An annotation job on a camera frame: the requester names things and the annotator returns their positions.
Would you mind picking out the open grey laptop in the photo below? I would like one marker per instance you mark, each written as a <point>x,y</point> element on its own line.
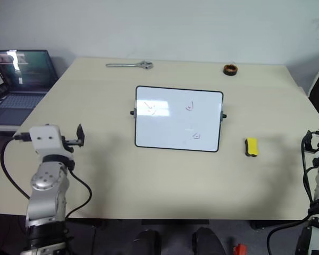
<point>18,87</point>

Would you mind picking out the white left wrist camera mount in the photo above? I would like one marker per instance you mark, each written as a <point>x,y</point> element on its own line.
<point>45,139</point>

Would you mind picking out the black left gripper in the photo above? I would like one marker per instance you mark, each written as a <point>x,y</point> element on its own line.
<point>68,144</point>

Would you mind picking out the black-framed small whiteboard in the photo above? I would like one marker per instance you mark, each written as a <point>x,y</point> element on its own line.
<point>178,118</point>

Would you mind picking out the small red object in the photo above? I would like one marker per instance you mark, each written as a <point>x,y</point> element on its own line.
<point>239,249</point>

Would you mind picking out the dark rounded shape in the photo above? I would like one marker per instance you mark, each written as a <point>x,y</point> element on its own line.
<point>208,241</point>

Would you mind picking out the yellow and black eraser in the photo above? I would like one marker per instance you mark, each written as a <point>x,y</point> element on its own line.
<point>252,146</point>

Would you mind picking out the silver adjustable wrench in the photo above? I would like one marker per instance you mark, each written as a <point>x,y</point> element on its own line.
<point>130,64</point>

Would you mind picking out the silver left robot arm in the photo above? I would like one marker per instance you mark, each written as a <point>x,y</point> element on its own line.
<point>46,186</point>

